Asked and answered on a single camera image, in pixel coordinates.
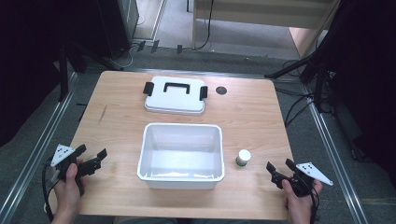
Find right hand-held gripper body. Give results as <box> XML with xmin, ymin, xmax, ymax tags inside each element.
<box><xmin>281</xmin><ymin>161</ymin><xmax>334</xmax><ymax>198</ymax></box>

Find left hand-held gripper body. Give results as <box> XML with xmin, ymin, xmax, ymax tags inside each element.
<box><xmin>49</xmin><ymin>144</ymin><xmax>86</xmax><ymax>197</ymax></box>

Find small white-capped green bottle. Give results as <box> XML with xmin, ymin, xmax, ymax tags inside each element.
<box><xmin>234</xmin><ymin>148</ymin><xmax>252</xmax><ymax>167</ymax></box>

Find white plastic storage box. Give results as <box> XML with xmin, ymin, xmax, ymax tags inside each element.
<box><xmin>136</xmin><ymin>122</ymin><xmax>226</xmax><ymax>190</ymax></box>

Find white lid with black handle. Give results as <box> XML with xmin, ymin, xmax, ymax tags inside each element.
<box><xmin>142</xmin><ymin>76</ymin><xmax>209</xmax><ymax>116</ymax></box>

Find person's right hand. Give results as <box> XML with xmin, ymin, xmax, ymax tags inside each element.
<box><xmin>281</xmin><ymin>177</ymin><xmax>324</xmax><ymax>218</ymax></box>

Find person's left hand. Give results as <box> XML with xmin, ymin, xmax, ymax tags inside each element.
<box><xmin>50</xmin><ymin>158</ymin><xmax>88</xmax><ymax>217</ymax></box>

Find black tripod stand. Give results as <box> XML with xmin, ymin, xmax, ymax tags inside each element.
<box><xmin>263</xmin><ymin>46</ymin><xmax>332</xmax><ymax>114</ymax></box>

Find black curtain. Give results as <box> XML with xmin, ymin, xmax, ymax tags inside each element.
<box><xmin>311</xmin><ymin>0</ymin><xmax>396</xmax><ymax>185</ymax></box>
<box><xmin>0</xmin><ymin>0</ymin><xmax>108</xmax><ymax>148</ymax></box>

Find dark cabinet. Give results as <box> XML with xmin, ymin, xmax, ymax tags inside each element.
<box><xmin>94</xmin><ymin>0</ymin><xmax>140</xmax><ymax>61</ymax></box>

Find light wooden furniture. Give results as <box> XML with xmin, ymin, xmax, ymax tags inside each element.
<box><xmin>191</xmin><ymin>0</ymin><xmax>344</xmax><ymax>60</ymax></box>

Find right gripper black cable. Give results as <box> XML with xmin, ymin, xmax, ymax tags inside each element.
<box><xmin>308</xmin><ymin>186</ymin><xmax>321</xmax><ymax>224</ymax></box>

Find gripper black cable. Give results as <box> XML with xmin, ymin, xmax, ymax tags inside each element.
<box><xmin>41</xmin><ymin>156</ymin><xmax>61</xmax><ymax>223</ymax></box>
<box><xmin>308</xmin><ymin>186</ymin><xmax>321</xmax><ymax>224</ymax></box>

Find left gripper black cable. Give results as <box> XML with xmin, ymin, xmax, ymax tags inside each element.
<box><xmin>41</xmin><ymin>156</ymin><xmax>61</xmax><ymax>223</ymax></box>

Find aluminium floor rail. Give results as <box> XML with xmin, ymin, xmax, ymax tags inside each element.
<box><xmin>0</xmin><ymin>71</ymin><xmax>79</xmax><ymax>224</ymax></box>
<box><xmin>123</xmin><ymin>68</ymin><xmax>302</xmax><ymax>83</ymax></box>
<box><xmin>302</xmin><ymin>85</ymin><xmax>371</xmax><ymax>224</ymax></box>

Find black floor cables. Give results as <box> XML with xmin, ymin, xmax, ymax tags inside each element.
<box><xmin>274</xmin><ymin>59</ymin><xmax>316</xmax><ymax>128</ymax></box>

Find white floor cable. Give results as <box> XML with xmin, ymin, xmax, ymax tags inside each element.
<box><xmin>106</xmin><ymin>13</ymin><xmax>148</xmax><ymax>70</ymax></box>

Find black hanging cable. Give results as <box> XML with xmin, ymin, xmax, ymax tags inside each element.
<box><xmin>186</xmin><ymin>0</ymin><xmax>217</xmax><ymax>51</ymax></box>

